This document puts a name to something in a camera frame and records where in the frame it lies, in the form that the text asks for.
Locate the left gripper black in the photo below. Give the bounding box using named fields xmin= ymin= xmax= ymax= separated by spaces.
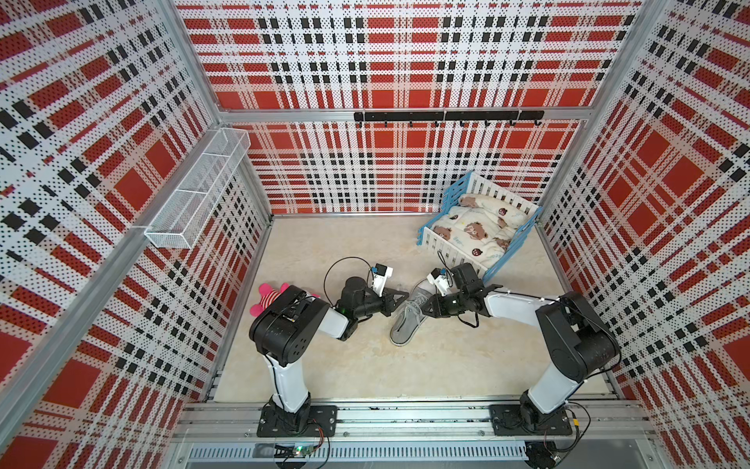
xmin=354 ymin=286 xmax=408 ymax=318

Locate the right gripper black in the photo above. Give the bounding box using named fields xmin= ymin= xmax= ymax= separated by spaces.
xmin=418 ymin=290 xmax=468 ymax=318

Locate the grey shoelace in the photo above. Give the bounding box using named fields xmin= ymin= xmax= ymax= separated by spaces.
xmin=406 ymin=286 xmax=433 ymax=324

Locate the grey canvas sneaker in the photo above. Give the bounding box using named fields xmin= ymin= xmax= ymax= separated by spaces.
xmin=390 ymin=279 xmax=435 ymax=347

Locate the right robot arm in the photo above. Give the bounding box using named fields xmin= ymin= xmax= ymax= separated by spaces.
xmin=421 ymin=263 xmax=620 ymax=433

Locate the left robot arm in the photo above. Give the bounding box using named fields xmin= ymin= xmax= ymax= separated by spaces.
xmin=249 ymin=276 xmax=408 ymax=435

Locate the bear print blanket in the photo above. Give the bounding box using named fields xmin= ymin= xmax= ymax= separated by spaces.
xmin=431 ymin=193 xmax=527 ymax=268

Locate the white blue toy crib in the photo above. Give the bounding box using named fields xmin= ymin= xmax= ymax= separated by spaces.
xmin=417 ymin=172 xmax=542 ymax=283

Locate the pink striped plush toy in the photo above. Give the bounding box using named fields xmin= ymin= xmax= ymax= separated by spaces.
xmin=250 ymin=283 xmax=289 ymax=318

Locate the green circuit board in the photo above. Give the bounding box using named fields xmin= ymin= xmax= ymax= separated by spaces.
xmin=275 ymin=445 xmax=316 ymax=459

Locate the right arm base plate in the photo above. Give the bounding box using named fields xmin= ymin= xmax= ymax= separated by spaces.
xmin=489 ymin=404 xmax=573 ymax=437

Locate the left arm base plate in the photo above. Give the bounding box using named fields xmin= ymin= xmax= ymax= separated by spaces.
xmin=256 ymin=402 xmax=339 ymax=438

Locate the black hook rail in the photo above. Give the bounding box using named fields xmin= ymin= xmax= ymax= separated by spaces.
xmin=354 ymin=109 xmax=545 ymax=123

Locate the white wire mesh basket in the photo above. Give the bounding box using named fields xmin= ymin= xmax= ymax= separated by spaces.
xmin=145 ymin=128 xmax=250 ymax=249

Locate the aluminium front rail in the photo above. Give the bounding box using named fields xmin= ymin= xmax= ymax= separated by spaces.
xmin=173 ymin=399 xmax=655 ymax=443

